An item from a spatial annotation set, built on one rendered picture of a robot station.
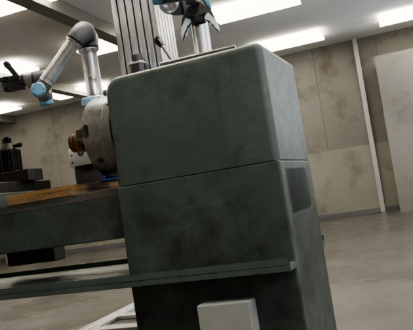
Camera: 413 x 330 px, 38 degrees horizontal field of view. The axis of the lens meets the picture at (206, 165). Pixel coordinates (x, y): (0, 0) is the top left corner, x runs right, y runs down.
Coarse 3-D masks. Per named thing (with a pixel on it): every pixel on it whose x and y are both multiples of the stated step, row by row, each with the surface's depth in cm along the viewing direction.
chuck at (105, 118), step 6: (108, 108) 221; (102, 114) 221; (108, 114) 220; (102, 120) 220; (108, 120) 219; (102, 126) 219; (108, 126) 218; (102, 132) 219; (108, 132) 218; (108, 138) 219; (108, 144) 219; (108, 150) 220; (114, 150) 220; (114, 156) 221; (114, 162) 224
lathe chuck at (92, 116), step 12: (96, 108) 224; (84, 120) 223; (96, 120) 221; (96, 132) 220; (84, 144) 223; (96, 144) 221; (96, 156) 223; (108, 156) 222; (96, 168) 228; (108, 168) 227
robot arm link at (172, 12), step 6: (156, 0) 253; (162, 0) 252; (168, 0) 253; (174, 0) 254; (162, 6) 270; (168, 6) 267; (174, 6) 281; (168, 12) 286; (174, 12) 290; (180, 12) 291
